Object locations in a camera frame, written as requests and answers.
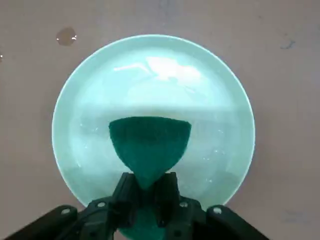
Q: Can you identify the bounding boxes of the pale green plate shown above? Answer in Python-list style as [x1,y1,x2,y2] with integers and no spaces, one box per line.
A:
[51,34,256,210]

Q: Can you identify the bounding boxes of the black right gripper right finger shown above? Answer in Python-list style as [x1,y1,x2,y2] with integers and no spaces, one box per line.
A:
[153,171,271,240]

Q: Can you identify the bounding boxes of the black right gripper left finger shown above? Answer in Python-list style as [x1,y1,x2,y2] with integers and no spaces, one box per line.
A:
[4,171,142,240]

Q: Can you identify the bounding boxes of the green and yellow sponge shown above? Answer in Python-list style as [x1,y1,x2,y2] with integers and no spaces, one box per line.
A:
[108,116,192,240]

